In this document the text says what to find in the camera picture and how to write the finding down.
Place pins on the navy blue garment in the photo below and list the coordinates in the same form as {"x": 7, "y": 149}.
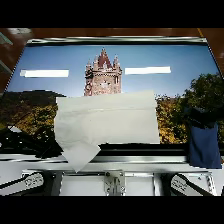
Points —
{"x": 204, "y": 146}

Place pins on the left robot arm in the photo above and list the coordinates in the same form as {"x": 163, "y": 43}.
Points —
{"x": 30, "y": 182}

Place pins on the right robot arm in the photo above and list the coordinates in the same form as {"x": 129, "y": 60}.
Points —
{"x": 182, "y": 184}

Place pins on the white T-shirt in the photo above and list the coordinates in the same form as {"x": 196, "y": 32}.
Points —
{"x": 110, "y": 120}

